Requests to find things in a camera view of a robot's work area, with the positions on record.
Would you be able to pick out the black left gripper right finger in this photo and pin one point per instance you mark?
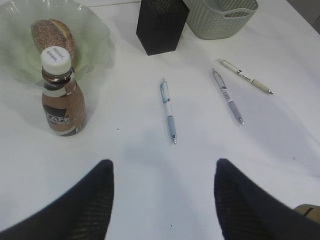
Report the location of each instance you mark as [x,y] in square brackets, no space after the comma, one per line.
[247,212]

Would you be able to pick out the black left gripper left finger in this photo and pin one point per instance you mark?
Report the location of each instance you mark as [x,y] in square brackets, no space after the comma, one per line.
[81,213]

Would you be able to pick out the green wavy glass plate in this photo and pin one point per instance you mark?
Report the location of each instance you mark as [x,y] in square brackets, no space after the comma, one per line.
[19,56]

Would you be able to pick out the blue grip white pen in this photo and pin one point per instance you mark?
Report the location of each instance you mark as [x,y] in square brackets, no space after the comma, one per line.
[166,100]

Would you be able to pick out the grey grip patterned pen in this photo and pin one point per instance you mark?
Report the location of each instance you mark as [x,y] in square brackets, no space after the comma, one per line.
[223,88]

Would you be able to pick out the sugared bread roll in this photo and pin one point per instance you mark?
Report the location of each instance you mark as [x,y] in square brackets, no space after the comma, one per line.
[52,32]

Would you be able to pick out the beige patterned pen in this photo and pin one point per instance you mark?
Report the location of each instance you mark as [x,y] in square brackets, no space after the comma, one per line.
[245,77]

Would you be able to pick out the black mesh pen holder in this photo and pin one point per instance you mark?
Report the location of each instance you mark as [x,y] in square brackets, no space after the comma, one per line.
[160,25]

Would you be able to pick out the brown coffee drink bottle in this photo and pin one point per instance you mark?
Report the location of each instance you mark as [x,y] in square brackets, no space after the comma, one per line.
[62,99]

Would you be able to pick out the green plastic woven basket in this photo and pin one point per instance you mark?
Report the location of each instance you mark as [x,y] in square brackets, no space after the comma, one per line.
[219,19]

